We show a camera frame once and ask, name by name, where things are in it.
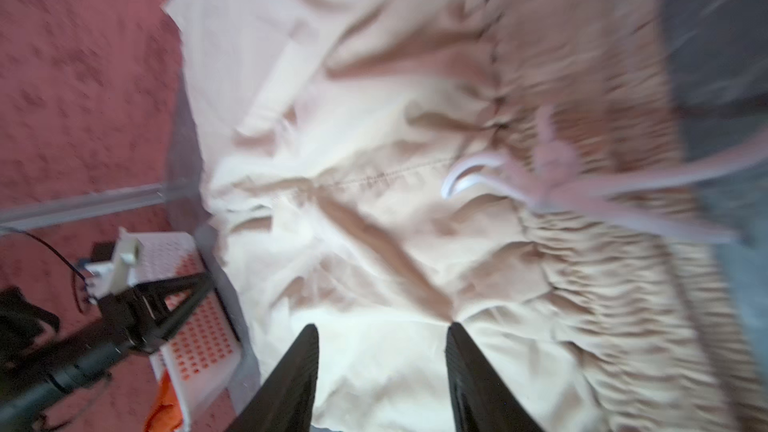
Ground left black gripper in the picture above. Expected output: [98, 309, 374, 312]
[1, 272, 211, 431]

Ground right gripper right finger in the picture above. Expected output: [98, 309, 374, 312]
[445, 322, 542, 432]

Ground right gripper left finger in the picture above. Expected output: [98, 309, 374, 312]
[226, 324, 320, 432]

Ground white plastic laundry basket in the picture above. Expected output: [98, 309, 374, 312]
[120, 230, 242, 431]

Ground beige drawstring shorts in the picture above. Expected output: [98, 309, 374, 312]
[165, 0, 767, 431]

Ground orange shorts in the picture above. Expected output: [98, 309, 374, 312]
[143, 372, 183, 432]

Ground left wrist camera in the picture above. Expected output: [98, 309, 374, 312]
[83, 228, 143, 304]

